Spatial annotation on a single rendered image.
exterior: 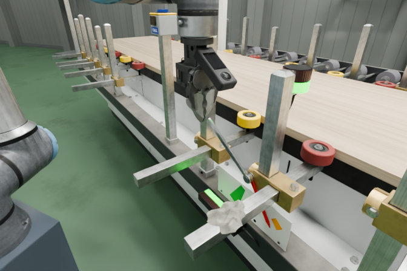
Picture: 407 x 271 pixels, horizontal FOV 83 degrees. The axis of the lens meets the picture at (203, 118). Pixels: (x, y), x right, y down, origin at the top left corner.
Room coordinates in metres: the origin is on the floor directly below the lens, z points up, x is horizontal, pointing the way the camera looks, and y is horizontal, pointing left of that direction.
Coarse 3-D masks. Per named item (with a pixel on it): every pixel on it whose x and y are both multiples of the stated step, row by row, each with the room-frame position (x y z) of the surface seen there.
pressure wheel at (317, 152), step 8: (304, 144) 0.52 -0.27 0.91; (312, 144) 0.53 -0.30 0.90; (320, 144) 0.53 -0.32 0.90; (328, 144) 0.52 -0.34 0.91; (304, 152) 0.50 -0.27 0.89; (312, 152) 0.48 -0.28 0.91; (320, 152) 0.48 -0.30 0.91; (328, 152) 0.48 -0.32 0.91; (312, 160) 0.48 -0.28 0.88; (320, 160) 0.47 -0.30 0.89; (328, 160) 0.47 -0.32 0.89
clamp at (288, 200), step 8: (256, 168) 0.47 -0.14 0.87; (256, 176) 0.45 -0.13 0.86; (264, 176) 0.44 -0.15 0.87; (272, 176) 0.44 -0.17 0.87; (280, 176) 0.44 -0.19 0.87; (256, 184) 0.45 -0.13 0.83; (264, 184) 0.43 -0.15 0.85; (272, 184) 0.41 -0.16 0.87; (280, 184) 0.41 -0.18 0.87; (288, 184) 0.41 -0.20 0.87; (280, 192) 0.39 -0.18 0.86; (288, 192) 0.38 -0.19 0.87; (296, 192) 0.38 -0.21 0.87; (304, 192) 0.39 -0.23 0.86; (280, 200) 0.39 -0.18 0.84; (288, 200) 0.37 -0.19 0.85; (296, 200) 0.38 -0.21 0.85; (288, 208) 0.37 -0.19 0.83
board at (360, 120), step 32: (256, 64) 1.49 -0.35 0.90; (224, 96) 0.90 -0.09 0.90; (256, 96) 0.90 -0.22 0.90; (320, 96) 0.90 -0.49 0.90; (352, 96) 0.90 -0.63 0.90; (384, 96) 0.90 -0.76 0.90; (288, 128) 0.63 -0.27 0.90; (320, 128) 0.62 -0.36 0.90; (352, 128) 0.62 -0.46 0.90; (384, 128) 0.62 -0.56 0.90; (352, 160) 0.47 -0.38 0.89; (384, 160) 0.46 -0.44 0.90
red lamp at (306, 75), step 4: (284, 68) 0.48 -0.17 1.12; (312, 68) 0.47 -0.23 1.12; (296, 72) 0.45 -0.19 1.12; (300, 72) 0.45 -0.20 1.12; (304, 72) 0.45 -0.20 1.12; (308, 72) 0.45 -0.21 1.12; (312, 72) 0.47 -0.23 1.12; (296, 76) 0.45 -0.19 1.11; (300, 76) 0.45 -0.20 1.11; (304, 76) 0.45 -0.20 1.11; (308, 76) 0.46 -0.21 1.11; (296, 80) 0.45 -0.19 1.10; (300, 80) 0.45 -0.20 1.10; (304, 80) 0.45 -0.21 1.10; (308, 80) 0.46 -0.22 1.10
